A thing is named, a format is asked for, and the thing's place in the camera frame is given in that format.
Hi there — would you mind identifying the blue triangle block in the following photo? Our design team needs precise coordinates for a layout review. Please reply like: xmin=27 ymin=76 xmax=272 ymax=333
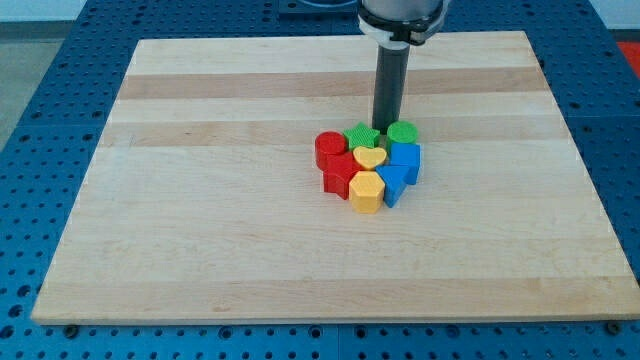
xmin=376 ymin=165 xmax=409 ymax=208

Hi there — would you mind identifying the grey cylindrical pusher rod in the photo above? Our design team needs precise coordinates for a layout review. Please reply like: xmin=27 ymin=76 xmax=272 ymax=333
xmin=372 ymin=46 xmax=410 ymax=134

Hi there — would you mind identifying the light wooden board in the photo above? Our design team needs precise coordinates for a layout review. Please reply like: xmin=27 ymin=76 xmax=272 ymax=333
xmin=32 ymin=31 xmax=639 ymax=325

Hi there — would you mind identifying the yellow hexagon block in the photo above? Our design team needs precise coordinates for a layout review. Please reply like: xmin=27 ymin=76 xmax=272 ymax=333
xmin=349 ymin=171 xmax=385 ymax=214

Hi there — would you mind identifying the red cylinder block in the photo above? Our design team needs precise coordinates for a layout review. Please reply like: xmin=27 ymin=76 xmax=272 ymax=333
xmin=314 ymin=131 xmax=347 ymax=170

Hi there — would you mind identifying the red pentagon block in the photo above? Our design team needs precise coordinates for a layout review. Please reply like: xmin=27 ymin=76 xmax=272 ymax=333
xmin=323 ymin=152 xmax=362 ymax=200

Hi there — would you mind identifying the green cylinder block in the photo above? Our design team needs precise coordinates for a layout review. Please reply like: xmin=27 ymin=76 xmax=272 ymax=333
xmin=386 ymin=121 xmax=419 ymax=150

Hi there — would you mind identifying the green star block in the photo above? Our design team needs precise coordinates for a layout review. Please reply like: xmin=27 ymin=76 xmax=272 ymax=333
xmin=343 ymin=122 xmax=380 ymax=151

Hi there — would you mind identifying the blue cube block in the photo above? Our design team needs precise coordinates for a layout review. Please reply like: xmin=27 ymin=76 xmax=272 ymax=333
xmin=390 ymin=142 xmax=421 ymax=185

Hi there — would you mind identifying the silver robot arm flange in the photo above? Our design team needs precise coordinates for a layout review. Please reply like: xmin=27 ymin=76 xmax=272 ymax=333
xmin=358 ymin=0 xmax=451 ymax=51

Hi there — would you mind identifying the yellow heart block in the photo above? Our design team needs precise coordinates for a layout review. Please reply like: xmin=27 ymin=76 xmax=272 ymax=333
xmin=352 ymin=146 xmax=387 ymax=171

